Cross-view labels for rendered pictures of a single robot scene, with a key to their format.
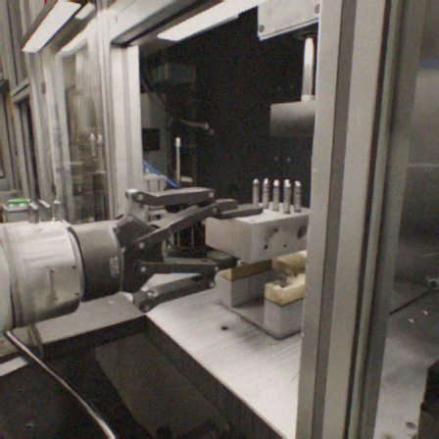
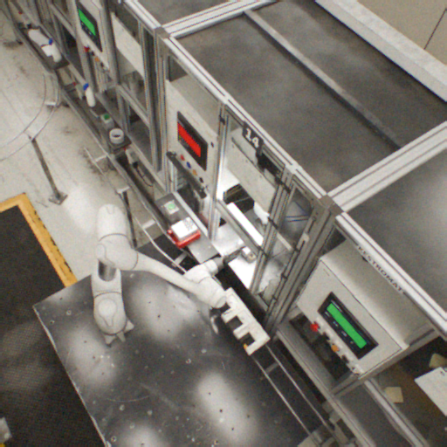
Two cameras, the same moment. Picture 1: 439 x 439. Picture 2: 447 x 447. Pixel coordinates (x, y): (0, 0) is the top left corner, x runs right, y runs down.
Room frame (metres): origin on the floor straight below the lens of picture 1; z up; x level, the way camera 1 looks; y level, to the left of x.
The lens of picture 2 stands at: (-0.75, 0.25, 3.23)
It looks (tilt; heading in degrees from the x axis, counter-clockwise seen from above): 58 degrees down; 353
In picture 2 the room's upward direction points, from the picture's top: 8 degrees clockwise
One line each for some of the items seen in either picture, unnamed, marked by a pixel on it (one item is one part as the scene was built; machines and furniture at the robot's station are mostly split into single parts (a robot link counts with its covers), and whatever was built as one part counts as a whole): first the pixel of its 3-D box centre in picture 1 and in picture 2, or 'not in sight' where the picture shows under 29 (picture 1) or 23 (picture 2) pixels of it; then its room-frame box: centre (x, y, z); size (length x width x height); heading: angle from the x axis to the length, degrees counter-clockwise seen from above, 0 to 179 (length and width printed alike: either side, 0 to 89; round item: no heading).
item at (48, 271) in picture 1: (41, 270); (210, 268); (0.31, 0.16, 1.04); 0.09 x 0.06 x 0.09; 36
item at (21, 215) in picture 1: (26, 230); (173, 211); (0.73, 0.40, 0.97); 0.08 x 0.08 x 0.12; 35
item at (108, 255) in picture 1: (118, 256); (221, 261); (0.35, 0.10, 1.04); 0.09 x 0.07 x 0.08; 126
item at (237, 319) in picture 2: not in sight; (239, 321); (0.07, -0.01, 0.84); 0.36 x 0.14 x 0.10; 35
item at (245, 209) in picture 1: (235, 211); not in sight; (0.44, -0.02, 1.07); 0.07 x 0.03 x 0.01; 126
